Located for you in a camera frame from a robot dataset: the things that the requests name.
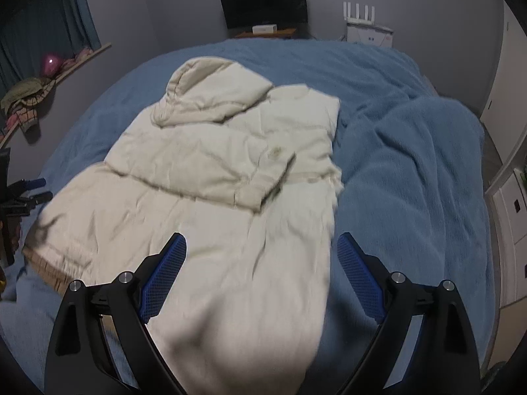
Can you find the white door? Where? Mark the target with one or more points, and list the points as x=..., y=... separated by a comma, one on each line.
x=508, y=70

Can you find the teal curtain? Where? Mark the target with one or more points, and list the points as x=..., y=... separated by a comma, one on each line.
x=49, y=16

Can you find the wooden desk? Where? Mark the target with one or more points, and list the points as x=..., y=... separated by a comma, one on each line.
x=288, y=31

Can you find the white router with antennas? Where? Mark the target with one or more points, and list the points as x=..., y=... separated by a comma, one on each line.
x=370, y=26

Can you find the pink cloth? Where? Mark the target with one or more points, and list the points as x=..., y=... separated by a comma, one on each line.
x=78, y=57

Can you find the white box with red label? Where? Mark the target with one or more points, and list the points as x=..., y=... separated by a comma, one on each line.
x=368, y=38

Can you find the pink ball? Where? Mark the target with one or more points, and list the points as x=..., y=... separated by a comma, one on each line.
x=52, y=65

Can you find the plaid cloth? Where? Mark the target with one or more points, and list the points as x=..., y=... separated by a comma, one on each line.
x=29, y=113

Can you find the green cloth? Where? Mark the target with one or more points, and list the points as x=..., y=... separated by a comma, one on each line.
x=22, y=90

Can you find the white drawer cabinet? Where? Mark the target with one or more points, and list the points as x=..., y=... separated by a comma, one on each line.
x=512, y=222

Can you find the small white box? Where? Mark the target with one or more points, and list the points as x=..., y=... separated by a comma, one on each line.
x=264, y=29

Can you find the blue fleece blanket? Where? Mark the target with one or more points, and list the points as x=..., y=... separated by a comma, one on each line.
x=411, y=173

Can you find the black monitor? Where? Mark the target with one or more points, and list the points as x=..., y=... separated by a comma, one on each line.
x=263, y=2

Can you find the cream hooded jacket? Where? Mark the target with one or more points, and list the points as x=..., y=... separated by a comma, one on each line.
x=206, y=214

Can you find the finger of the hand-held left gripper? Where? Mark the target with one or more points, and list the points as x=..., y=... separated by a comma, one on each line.
x=41, y=197
x=37, y=182

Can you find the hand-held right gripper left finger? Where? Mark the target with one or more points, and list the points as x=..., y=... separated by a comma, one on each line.
x=164, y=275

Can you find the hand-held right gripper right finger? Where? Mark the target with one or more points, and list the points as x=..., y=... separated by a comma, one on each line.
x=359, y=279

